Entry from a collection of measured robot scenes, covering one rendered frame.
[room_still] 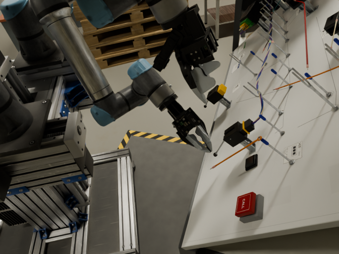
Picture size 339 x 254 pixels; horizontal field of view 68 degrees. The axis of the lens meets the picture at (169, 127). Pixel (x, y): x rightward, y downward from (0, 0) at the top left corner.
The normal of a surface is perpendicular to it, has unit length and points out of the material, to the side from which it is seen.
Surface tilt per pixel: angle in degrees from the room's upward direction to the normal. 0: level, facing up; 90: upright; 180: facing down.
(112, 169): 0
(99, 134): 0
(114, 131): 0
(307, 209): 50
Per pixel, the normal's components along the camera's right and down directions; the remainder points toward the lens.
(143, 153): -0.12, -0.70
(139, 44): 0.22, 0.67
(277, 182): -0.80, -0.55
